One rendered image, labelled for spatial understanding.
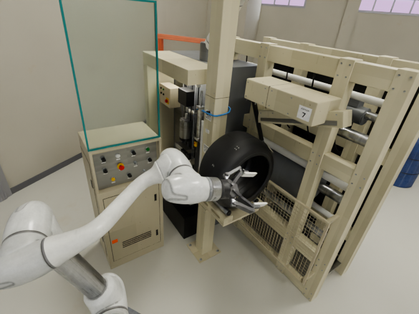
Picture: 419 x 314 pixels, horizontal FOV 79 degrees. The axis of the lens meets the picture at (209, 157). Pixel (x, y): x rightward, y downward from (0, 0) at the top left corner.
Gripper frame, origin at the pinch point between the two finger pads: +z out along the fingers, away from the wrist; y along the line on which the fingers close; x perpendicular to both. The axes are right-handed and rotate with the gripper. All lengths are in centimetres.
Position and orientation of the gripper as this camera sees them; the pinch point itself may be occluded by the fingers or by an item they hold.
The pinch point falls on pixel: (257, 189)
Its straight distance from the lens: 108.7
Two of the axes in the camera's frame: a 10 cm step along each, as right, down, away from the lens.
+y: 2.2, 8.6, -4.7
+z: 8.6, 0.7, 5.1
